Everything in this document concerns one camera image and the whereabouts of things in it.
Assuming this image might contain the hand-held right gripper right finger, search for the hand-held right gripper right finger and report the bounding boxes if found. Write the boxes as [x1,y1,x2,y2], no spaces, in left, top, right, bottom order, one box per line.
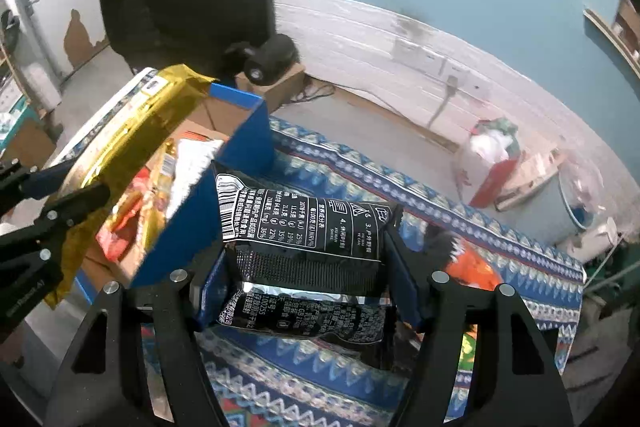
[382,227,576,427]

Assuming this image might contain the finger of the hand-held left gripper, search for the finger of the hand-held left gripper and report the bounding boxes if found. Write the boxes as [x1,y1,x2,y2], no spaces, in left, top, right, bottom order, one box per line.
[0,159,73,214]
[0,183,112,268]

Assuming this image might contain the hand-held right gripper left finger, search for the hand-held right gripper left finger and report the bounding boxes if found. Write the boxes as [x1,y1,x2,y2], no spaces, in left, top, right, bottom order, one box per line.
[45,252,231,427]

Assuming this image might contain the red-orange snack packet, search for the red-orange snack packet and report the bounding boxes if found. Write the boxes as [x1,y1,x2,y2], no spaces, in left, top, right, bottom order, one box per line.
[95,172,168,264]

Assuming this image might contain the long gold snack packet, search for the long gold snack packet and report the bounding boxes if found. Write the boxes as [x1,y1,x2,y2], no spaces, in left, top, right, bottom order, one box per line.
[42,64,218,310]

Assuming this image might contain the black white-print snack packet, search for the black white-print snack packet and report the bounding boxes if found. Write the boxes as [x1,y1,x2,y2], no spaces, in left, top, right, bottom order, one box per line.
[212,159,405,360]

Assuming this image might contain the silver white snack packet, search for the silver white snack packet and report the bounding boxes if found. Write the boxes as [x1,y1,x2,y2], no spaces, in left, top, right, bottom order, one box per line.
[167,139,226,218]

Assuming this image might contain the blue cardboard box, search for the blue cardboard box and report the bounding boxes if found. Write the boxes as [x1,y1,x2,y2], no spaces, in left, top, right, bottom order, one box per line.
[50,68,275,303]

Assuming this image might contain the large orange black snack packet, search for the large orange black snack packet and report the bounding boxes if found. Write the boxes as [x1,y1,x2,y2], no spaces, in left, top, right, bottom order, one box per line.
[425,232,506,293]

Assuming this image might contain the blue patterned blanket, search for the blue patterned blanket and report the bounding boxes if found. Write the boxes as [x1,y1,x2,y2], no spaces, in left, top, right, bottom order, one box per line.
[140,117,586,427]

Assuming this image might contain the red white bag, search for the red white bag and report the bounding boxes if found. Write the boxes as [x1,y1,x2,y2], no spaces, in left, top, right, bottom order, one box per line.
[452,117,523,208]

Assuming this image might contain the wooden pieces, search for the wooden pieces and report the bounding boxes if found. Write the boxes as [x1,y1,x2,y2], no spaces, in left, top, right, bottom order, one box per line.
[495,149,566,212]

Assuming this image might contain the light blue trash bin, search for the light blue trash bin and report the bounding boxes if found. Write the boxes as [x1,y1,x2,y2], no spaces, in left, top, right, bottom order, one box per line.
[537,162,613,248]

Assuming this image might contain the white kettle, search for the white kettle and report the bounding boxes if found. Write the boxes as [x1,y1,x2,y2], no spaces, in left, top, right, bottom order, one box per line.
[570,217,623,263]

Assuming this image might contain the small brown cardboard box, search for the small brown cardboard box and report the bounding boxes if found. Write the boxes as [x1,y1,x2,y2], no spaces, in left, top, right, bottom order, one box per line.
[235,62,307,112]

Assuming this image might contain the grey plug with cable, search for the grey plug with cable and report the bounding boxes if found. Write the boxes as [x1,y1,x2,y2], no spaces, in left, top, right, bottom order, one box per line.
[427,76,461,130]

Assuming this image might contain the black floor cable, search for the black floor cable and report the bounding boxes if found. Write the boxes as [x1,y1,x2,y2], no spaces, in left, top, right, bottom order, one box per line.
[295,79,333,105]

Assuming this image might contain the white wall socket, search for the white wall socket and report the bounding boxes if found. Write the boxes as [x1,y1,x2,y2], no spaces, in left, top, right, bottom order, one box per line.
[415,47,443,70]
[392,38,421,60]
[440,59,468,82]
[462,69,488,94]

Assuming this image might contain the black camera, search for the black camera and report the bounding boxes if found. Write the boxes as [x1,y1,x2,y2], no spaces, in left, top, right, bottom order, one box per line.
[224,33,298,85]

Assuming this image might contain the wall shelf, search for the wall shelf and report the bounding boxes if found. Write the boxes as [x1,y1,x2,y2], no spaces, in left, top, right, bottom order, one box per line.
[582,0,640,78]

